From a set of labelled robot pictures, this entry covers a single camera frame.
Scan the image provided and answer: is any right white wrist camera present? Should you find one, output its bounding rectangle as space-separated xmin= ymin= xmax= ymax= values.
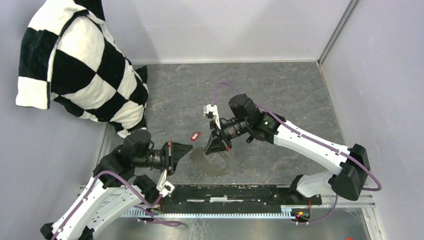
xmin=202 ymin=104 xmax=221 ymax=129

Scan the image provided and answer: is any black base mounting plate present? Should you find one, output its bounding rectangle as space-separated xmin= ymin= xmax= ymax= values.
xmin=160 ymin=184 xmax=322 ymax=214

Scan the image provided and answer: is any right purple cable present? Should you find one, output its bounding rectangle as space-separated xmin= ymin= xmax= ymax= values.
xmin=211 ymin=82 xmax=382 ymax=225

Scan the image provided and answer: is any key with red tag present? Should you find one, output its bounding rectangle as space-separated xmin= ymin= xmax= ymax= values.
xmin=190 ymin=130 xmax=209 ymax=142

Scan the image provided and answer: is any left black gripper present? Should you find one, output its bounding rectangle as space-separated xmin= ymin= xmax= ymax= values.
xmin=134 ymin=140 xmax=194 ymax=176

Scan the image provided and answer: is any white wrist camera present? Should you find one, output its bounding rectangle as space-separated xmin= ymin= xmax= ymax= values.
xmin=202 ymin=104 xmax=221 ymax=129
xmin=156 ymin=170 xmax=175 ymax=198

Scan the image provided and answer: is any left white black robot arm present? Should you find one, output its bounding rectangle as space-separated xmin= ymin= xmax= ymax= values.
xmin=40 ymin=129 xmax=193 ymax=240

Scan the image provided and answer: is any purple cable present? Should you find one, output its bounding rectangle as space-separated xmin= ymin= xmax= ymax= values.
xmin=211 ymin=82 xmax=382 ymax=225
xmin=49 ymin=170 xmax=182 ymax=240

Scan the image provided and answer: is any aluminium frame rail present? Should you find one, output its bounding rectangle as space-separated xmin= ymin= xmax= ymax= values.
xmin=88 ymin=184 xmax=375 ymax=228

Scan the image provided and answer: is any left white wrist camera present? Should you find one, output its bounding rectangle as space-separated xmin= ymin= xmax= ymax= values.
xmin=156 ymin=170 xmax=175 ymax=198

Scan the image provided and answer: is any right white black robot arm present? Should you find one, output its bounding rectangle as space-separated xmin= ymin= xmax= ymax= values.
xmin=203 ymin=94 xmax=371 ymax=204

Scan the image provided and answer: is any white slotted cable duct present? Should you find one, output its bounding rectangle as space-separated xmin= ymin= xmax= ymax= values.
xmin=121 ymin=207 xmax=295 ymax=220

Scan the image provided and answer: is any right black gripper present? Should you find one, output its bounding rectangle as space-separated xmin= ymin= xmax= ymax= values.
xmin=205 ymin=117 xmax=251 ymax=155

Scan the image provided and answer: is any corner aluminium profile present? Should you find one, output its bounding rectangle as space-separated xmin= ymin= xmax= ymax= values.
xmin=316 ymin=0 xmax=360 ymax=68

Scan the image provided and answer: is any black and white checkered cloth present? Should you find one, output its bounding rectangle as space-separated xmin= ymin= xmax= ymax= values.
xmin=15 ymin=0 xmax=149 ymax=138

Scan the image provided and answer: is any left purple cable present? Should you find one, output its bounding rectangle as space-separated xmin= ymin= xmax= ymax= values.
xmin=49 ymin=170 xmax=182 ymax=240

